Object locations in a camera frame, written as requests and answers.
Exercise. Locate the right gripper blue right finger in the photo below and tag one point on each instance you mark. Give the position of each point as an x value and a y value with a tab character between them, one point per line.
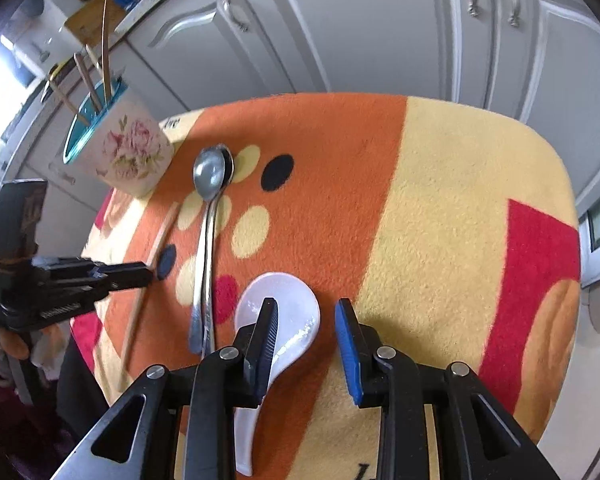
357	344

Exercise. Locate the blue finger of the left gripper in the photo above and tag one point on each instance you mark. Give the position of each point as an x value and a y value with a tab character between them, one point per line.
123	276

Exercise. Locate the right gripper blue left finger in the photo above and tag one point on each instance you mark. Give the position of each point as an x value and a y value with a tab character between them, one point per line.
256	344

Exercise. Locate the brown wooden chopstick pair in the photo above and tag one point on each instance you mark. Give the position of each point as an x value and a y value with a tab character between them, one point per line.
104	54

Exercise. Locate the reddish wooden chopstick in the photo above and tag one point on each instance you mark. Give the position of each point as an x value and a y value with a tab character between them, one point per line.
85	75

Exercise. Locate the floral cup teal interior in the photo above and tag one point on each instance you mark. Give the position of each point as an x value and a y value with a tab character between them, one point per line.
122	145

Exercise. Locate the orange yellow patterned towel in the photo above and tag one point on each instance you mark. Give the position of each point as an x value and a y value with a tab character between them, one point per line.
452	231

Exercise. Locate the light wooden chopstick left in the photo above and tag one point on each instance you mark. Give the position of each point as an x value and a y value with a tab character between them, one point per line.
65	99

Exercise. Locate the light bamboo chopstick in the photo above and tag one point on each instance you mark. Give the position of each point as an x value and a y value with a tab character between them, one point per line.
94	59

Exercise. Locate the white cabinet door centre-left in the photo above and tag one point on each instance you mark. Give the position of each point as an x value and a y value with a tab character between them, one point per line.
209	52

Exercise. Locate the wooden cutting board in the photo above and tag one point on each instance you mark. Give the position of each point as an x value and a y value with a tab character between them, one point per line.
86	24

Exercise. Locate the white cabinet door centre-right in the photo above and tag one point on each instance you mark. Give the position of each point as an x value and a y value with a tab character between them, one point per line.
440	49

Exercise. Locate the white cabinet door far right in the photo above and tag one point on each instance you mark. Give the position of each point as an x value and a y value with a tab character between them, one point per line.
547	75

